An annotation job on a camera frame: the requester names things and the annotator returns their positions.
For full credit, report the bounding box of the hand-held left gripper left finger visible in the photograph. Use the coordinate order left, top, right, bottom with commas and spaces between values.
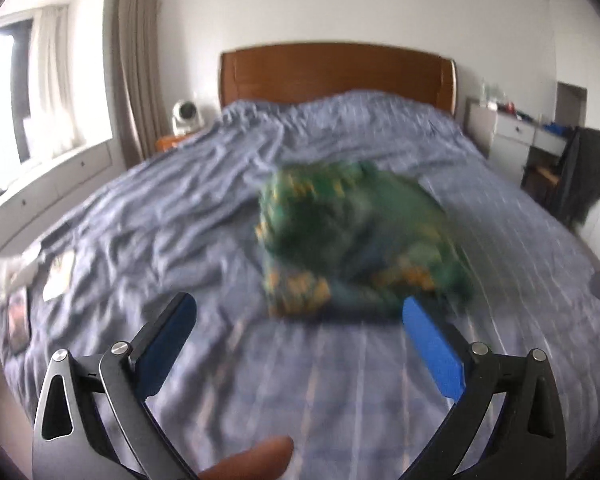
32, 291, 198, 480

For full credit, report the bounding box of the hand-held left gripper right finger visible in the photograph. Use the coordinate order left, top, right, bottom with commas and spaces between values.
401, 296, 568, 480

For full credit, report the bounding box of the green patterned jacket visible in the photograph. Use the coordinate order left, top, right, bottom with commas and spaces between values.
254, 160, 478, 322

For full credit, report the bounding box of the person's left hand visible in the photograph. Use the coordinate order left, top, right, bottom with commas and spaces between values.
197, 436, 295, 480

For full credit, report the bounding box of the dark wooden chair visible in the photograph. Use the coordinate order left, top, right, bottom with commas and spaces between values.
522, 162, 563, 206

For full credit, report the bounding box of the bed with blue checked cover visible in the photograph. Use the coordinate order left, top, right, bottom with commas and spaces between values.
0, 89, 600, 480

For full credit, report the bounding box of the white picture card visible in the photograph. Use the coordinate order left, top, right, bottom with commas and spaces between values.
42, 250, 77, 303

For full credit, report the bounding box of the dark picture card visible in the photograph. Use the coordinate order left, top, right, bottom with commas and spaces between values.
7, 287, 31, 356

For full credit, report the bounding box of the white tissue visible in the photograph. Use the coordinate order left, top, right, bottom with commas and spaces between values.
0, 247, 44, 291

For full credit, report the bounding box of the white desk with drawer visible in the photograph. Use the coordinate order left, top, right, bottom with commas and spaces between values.
466, 97, 568, 183

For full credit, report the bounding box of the wooden nightstand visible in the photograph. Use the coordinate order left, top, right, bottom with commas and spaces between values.
156, 134, 196, 153

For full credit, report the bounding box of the beige curtain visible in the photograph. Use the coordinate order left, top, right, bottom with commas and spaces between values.
112, 0, 161, 168

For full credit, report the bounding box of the window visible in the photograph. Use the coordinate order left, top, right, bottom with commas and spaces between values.
0, 5, 113, 211

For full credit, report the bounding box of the wooden bed headboard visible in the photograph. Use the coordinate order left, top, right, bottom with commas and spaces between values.
219, 42, 458, 121

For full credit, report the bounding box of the white round camera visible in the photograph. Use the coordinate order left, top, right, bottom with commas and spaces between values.
172, 100, 203, 136

